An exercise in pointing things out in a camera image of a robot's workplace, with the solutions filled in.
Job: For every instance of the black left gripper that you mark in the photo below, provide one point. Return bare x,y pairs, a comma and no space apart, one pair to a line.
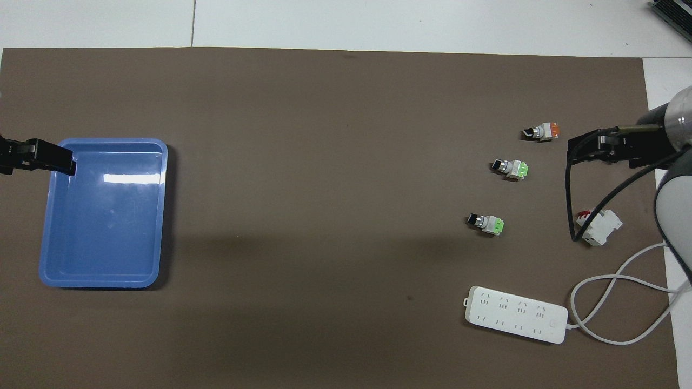
12,155

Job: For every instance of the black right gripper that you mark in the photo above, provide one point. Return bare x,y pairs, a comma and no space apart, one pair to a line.
646,146

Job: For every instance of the green selector switch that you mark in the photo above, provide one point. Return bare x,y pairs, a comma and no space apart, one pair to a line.
488,223
512,169

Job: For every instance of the white circuit breaker red lever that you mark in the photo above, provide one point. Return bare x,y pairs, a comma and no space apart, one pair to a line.
601,227

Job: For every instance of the blue plastic tray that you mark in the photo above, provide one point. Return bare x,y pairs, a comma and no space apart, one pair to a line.
108,227

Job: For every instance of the grey ribbed metal device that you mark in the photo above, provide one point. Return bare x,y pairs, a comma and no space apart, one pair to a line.
676,11

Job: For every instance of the white power strip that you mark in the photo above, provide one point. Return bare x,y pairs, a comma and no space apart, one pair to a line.
516,315

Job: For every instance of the brown table mat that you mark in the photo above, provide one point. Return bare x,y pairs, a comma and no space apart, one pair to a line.
324,162

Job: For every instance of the orange selector switch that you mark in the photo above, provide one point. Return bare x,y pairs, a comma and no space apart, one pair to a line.
545,131

